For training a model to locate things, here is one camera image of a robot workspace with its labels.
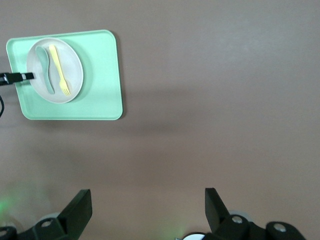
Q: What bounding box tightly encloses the brown table mat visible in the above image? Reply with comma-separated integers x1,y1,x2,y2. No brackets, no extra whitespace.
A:
0,0,320,240

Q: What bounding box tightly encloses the yellow plastic fork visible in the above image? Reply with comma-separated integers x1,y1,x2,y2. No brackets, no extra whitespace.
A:
48,44,72,97

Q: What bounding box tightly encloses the teal plastic spoon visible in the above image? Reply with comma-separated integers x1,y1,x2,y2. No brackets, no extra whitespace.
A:
34,45,56,95

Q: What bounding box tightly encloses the white round plate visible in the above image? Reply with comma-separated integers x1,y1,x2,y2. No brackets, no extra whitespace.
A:
26,37,84,104

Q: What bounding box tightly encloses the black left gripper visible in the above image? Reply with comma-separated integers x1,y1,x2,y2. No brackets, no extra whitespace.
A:
0,71,35,87

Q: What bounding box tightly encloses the light green rectangular tray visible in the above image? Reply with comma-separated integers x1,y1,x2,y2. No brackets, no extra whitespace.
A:
5,29,126,122

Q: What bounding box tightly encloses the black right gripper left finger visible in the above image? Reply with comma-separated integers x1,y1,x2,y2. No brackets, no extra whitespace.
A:
0,189,93,240

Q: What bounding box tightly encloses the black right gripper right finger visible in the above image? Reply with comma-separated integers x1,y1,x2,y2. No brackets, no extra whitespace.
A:
204,187,311,240

